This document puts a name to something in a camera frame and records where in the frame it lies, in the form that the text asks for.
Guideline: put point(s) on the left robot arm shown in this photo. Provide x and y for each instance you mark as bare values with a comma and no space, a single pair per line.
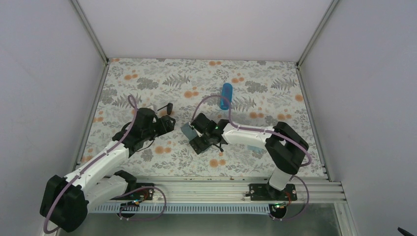
69,199

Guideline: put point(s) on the grey glasses case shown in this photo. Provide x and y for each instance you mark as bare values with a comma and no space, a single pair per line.
188,131

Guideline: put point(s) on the left aluminium frame post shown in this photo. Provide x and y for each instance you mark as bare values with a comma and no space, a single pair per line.
90,31

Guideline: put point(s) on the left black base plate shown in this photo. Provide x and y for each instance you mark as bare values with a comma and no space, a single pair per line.
142,195

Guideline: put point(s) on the floral table mat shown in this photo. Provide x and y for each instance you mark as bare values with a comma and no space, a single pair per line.
264,93

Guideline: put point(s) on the black sunglasses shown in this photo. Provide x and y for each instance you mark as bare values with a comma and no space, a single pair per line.
166,110

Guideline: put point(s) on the blue translucent glasses case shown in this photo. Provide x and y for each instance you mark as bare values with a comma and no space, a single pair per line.
226,96

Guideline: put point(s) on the light blue cleaning cloth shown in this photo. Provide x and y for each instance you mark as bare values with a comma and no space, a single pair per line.
255,149

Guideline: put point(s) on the aluminium frame post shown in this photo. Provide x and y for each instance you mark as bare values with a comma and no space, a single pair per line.
329,11
90,31

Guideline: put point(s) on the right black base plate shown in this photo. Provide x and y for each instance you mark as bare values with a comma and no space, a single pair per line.
264,192

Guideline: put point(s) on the white slotted cable duct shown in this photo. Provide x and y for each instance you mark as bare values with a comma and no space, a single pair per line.
177,208

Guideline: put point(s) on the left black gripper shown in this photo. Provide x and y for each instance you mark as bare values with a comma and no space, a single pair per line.
169,127

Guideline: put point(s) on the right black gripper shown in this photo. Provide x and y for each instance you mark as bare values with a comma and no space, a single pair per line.
202,146

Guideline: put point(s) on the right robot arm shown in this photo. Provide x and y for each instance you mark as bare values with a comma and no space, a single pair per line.
285,146

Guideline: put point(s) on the aluminium mounting rail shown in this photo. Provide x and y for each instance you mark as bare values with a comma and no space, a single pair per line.
233,189

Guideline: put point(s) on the right aluminium frame post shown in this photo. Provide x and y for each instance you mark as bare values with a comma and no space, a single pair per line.
329,11

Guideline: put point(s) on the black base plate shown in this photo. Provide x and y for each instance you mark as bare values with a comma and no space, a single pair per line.
264,192
142,195

